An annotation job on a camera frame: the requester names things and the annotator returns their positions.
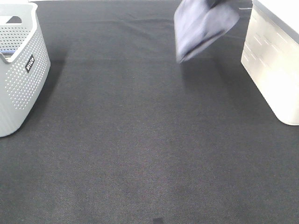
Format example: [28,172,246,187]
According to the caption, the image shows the grey perforated laundry basket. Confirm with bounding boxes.
[0,0,50,137]

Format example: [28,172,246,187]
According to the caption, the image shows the blue cloth inside basket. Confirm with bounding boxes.
[0,49,16,57]

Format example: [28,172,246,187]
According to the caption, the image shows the black fabric table mat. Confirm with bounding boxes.
[0,0,299,224]

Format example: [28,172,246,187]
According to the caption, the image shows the white plastic bin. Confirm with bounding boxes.
[241,0,299,126]

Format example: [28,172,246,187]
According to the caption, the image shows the lavender towel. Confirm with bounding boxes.
[174,0,239,63]

